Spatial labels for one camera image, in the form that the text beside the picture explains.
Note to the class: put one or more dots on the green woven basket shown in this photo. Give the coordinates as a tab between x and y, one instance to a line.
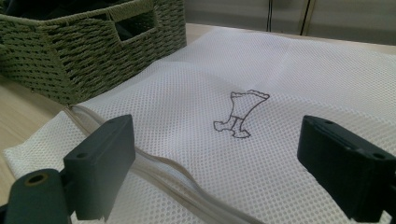
77	62

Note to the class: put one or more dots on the dark grey cloth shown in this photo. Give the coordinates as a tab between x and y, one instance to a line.
62	7

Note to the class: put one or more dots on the white mesh laundry bag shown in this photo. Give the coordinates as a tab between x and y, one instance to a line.
218	68

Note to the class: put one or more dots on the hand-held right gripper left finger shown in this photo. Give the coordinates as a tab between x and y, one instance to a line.
99	165

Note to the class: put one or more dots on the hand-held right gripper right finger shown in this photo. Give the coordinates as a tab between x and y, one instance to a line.
345	168

